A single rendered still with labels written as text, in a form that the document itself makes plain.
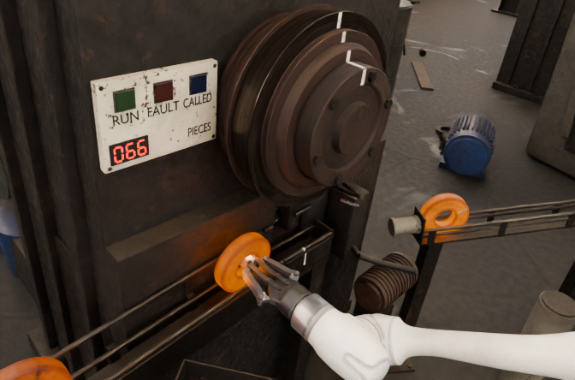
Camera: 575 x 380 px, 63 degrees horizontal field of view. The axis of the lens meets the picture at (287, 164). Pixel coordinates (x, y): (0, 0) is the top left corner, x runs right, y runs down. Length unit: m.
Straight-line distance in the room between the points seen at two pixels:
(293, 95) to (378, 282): 0.79
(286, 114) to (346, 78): 0.14
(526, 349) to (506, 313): 1.52
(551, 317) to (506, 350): 0.80
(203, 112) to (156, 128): 0.11
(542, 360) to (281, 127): 0.61
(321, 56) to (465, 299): 1.68
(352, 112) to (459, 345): 0.50
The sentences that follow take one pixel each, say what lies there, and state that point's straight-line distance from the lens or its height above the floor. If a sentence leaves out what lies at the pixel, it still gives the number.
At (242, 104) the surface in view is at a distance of 0.95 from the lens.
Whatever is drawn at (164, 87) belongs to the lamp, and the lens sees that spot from 0.94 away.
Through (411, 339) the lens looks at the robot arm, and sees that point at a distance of 1.11.
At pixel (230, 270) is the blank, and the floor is 0.78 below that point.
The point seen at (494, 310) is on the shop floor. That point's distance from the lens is 2.44.
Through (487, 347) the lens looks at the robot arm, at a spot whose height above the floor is 0.89.
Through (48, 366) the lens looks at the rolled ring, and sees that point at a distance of 1.02.
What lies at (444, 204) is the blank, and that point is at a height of 0.76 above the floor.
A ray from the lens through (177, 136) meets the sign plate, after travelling 1.00.
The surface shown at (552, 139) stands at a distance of 3.84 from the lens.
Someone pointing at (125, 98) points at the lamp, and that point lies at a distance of 0.90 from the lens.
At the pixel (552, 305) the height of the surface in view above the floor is 0.52.
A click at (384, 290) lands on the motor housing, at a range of 1.54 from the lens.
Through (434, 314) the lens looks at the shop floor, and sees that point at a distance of 2.28.
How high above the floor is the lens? 1.55
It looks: 30 degrees down
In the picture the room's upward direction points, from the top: 6 degrees clockwise
